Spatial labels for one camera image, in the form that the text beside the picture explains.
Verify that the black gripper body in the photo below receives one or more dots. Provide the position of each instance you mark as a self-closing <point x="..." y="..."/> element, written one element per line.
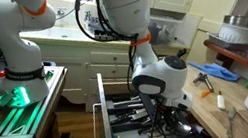
<point x="168" y="111"/>

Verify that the silver spoon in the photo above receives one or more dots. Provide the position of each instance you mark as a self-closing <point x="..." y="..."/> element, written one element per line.
<point x="185" y="127"/>

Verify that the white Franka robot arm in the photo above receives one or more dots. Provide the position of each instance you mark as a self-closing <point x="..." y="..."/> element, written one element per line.
<point x="12" y="26"/>

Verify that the wooden drawer with grey front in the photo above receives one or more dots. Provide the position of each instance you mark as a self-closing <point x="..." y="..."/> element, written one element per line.
<point x="103" y="109"/>

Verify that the wide blade kitchen knife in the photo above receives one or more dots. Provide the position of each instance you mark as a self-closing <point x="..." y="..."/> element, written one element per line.
<point x="139" y="115"/>

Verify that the grey cutlery organizer tray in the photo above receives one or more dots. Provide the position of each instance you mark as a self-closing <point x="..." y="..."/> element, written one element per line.
<point x="139" y="137"/>

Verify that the blue cloth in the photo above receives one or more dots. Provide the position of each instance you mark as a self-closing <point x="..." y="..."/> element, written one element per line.
<point x="215" y="70"/>

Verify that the clear plastic dish rack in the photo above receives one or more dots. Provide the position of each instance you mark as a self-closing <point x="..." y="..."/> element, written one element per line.
<point x="184" y="28"/>

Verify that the dark wooden shelf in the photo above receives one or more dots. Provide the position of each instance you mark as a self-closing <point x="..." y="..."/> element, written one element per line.
<point x="231" y="54"/>

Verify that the metal baking tray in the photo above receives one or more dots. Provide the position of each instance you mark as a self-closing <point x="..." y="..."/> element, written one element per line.
<point x="231" y="44"/>

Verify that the white base cabinet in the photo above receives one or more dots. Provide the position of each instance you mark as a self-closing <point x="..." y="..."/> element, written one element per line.
<point x="73" y="67"/>

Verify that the steel mixing bowl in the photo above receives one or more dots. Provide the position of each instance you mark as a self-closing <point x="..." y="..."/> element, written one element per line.
<point x="243" y="20"/>

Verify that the white sink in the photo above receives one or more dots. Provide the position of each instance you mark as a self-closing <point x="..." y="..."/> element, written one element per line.
<point x="59" y="33"/>

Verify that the chrome faucet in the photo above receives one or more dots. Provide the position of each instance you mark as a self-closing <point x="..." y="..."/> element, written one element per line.
<point x="62" y="11"/>

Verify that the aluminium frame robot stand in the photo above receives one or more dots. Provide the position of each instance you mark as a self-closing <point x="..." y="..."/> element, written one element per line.
<point x="20" y="122"/>

